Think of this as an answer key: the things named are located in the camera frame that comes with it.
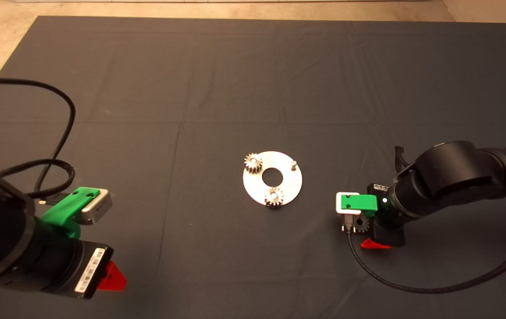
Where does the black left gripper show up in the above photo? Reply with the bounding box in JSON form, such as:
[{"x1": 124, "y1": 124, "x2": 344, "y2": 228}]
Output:
[{"x1": 35, "y1": 222, "x2": 128, "y2": 300}]

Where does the dark grey table cloth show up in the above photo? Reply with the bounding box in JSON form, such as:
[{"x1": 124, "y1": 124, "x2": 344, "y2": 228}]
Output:
[{"x1": 0, "y1": 16, "x2": 506, "y2": 319}]

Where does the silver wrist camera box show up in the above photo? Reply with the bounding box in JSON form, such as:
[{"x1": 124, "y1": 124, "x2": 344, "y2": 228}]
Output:
[
  {"x1": 80, "y1": 189, "x2": 113, "y2": 225},
  {"x1": 335, "y1": 192, "x2": 361, "y2": 215}
]

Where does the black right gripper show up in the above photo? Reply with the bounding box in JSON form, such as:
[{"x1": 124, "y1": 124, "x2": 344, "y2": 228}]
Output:
[{"x1": 361, "y1": 183, "x2": 408, "y2": 250}]

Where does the smooth black cable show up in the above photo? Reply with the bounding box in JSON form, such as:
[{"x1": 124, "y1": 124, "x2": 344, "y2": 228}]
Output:
[
  {"x1": 0, "y1": 78, "x2": 77, "y2": 200},
  {"x1": 341, "y1": 193, "x2": 506, "y2": 295}
]

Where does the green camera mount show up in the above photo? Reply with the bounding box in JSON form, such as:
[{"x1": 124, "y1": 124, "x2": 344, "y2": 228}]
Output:
[
  {"x1": 340, "y1": 194, "x2": 378, "y2": 218},
  {"x1": 40, "y1": 187, "x2": 101, "y2": 240}
]

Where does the steel planetary gear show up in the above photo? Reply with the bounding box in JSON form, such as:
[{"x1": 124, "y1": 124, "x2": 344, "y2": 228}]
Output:
[
  {"x1": 265, "y1": 187, "x2": 285, "y2": 207},
  {"x1": 353, "y1": 215, "x2": 371, "y2": 233},
  {"x1": 244, "y1": 153, "x2": 263, "y2": 174}
]

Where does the round metal carrier plate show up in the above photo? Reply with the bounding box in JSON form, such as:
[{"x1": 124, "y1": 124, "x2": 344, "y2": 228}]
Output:
[{"x1": 243, "y1": 151, "x2": 303, "y2": 207}]

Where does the braided black cable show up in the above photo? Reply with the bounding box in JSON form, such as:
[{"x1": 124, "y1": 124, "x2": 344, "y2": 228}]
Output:
[{"x1": 0, "y1": 159, "x2": 76, "y2": 206}]

